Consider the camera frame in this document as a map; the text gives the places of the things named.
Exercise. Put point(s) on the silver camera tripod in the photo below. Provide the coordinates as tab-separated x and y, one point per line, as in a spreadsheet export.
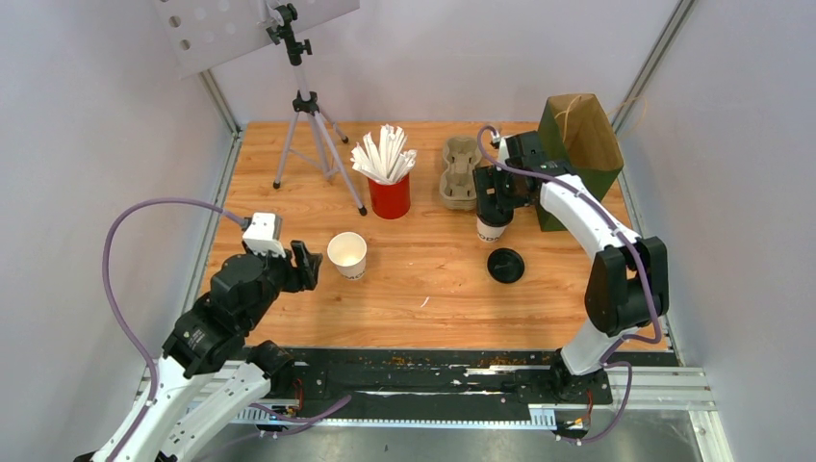
312	108

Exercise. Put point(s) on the red straw holder cup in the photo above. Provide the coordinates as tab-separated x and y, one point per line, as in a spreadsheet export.
391	201

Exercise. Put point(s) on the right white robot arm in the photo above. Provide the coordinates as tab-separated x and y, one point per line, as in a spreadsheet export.
627	290

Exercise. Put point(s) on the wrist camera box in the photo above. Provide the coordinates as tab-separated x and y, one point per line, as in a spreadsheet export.
502	149
261	236

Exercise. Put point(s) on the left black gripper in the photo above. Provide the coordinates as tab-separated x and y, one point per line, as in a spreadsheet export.
304	275

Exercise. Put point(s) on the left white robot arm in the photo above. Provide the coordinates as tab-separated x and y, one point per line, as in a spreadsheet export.
161	426

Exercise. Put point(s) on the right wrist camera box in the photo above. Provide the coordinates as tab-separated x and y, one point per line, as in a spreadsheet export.
502	149

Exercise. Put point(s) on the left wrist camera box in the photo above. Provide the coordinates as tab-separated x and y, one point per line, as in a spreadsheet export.
261	236

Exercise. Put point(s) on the white paper cup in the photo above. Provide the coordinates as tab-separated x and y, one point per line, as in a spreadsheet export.
348	253
490	231

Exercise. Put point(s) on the green paper bag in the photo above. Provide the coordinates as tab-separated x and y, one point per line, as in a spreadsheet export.
575	127

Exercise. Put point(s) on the white wrapped straws bundle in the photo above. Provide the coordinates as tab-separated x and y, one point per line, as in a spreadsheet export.
386	161

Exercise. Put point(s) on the cardboard cup carrier tray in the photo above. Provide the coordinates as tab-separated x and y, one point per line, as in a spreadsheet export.
460	158

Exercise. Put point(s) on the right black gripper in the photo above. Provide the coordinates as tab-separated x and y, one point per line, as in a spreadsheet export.
488	177

